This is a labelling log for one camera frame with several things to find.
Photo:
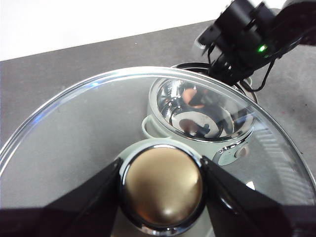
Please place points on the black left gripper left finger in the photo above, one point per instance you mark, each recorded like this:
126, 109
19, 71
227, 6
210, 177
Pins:
74, 217

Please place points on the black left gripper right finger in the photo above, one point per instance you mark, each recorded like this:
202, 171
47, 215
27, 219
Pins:
247, 214

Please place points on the glass lid with green knob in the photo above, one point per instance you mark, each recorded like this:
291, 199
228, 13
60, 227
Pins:
160, 187

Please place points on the sage green electric pot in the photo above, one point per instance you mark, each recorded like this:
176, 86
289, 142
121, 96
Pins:
197, 147

